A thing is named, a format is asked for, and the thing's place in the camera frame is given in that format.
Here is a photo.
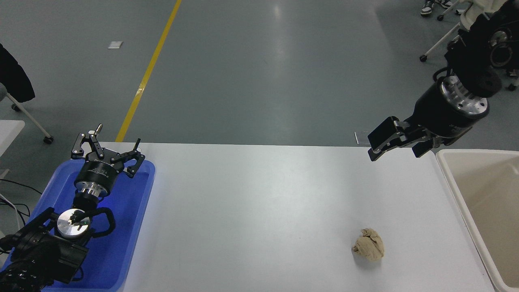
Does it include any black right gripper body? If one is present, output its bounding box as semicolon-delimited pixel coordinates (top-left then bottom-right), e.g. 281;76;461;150
407;82;474;147

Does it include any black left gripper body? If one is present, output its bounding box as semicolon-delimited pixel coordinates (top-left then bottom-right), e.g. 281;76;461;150
74;152;124;191

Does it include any tan paper ball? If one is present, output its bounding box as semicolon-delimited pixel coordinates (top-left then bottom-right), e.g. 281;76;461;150
351;228;385;263

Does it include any grey chair with castors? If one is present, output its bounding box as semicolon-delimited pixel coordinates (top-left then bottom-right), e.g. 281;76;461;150
0;82;54;145

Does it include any blue plastic tray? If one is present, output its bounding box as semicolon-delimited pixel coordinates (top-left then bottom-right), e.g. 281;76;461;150
0;159;156;292

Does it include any large pale bin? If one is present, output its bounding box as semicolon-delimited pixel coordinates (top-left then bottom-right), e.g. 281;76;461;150
435;149;519;292

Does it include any small white side table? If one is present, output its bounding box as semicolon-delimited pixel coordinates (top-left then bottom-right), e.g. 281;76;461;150
0;120;26;159

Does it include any walking person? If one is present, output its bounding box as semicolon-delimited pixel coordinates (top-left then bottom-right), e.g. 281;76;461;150
420;0;453;17

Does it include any black cable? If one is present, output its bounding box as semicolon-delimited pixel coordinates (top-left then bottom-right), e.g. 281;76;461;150
0;178;43;228

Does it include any white cable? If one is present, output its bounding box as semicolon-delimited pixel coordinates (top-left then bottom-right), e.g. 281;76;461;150
0;193;21;232

